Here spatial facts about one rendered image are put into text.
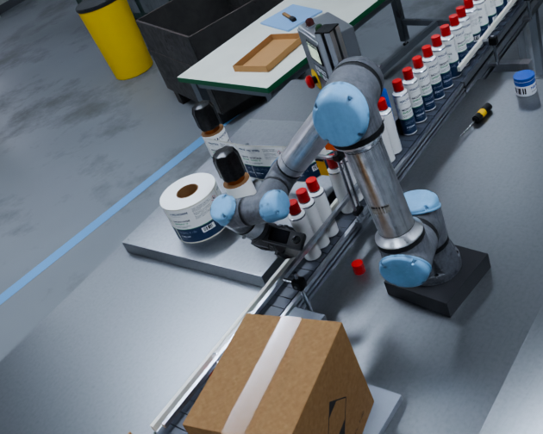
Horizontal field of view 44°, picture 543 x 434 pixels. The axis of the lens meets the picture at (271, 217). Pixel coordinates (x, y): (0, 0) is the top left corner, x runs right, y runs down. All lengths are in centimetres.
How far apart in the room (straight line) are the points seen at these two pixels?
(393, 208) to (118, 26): 525
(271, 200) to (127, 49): 508
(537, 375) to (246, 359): 64
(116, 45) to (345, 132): 532
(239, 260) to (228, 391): 77
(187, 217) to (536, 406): 120
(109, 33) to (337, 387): 544
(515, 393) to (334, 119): 72
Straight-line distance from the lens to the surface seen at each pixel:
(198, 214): 221
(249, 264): 208
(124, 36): 658
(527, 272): 185
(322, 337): 142
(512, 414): 158
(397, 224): 154
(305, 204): 192
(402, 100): 232
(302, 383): 135
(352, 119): 136
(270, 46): 375
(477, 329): 174
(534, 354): 167
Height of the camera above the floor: 211
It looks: 34 degrees down
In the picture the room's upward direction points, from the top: 24 degrees counter-clockwise
